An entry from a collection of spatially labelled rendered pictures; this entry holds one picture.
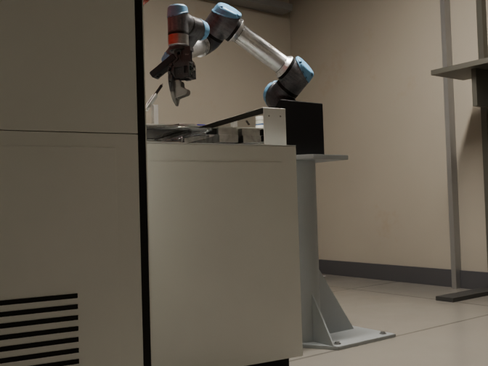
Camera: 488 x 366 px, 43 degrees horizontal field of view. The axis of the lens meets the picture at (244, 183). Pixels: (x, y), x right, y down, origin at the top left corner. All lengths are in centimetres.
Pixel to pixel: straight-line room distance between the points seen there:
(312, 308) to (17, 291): 145
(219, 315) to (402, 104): 307
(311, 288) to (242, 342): 70
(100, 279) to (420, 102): 341
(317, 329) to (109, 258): 128
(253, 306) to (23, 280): 81
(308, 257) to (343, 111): 265
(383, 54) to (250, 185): 304
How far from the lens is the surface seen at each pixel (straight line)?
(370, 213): 498
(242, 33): 275
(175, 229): 196
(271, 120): 222
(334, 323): 293
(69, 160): 167
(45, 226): 165
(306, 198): 269
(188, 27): 232
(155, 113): 265
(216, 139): 233
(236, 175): 206
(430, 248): 464
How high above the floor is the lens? 62
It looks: 2 degrees up
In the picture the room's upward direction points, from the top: 2 degrees counter-clockwise
